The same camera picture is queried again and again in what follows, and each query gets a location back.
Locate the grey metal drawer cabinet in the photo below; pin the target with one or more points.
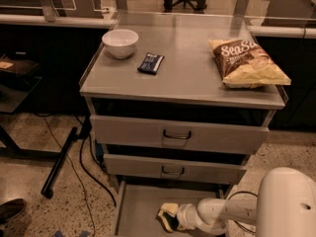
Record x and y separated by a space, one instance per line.
187 86

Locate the dark side table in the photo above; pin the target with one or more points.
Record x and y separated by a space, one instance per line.
14 90

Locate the brown yellow chip bag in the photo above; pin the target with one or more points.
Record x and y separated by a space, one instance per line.
244 64

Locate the middle grey drawer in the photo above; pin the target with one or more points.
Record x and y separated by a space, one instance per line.
171 169

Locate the black stand leg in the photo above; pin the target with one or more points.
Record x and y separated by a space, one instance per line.
47 188

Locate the dark blue snack packet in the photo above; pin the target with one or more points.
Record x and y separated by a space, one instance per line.
150 63

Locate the yellow taped gripper finger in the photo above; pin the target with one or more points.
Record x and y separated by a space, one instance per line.
171 208
166 220

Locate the top grey drawer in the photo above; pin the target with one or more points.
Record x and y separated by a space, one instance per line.
184 135

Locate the green and yellow sponge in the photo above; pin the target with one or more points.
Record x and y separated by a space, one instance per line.
176 222

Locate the white ceramic bowl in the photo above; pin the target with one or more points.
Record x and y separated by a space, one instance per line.
120 43

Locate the bottom grey open drawer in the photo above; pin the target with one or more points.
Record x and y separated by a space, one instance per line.
139 202

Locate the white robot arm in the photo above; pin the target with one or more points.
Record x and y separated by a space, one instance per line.
285 207

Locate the dark shoe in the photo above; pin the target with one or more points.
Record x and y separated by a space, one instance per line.
11 209

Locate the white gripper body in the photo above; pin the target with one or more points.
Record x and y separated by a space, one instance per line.
184 216

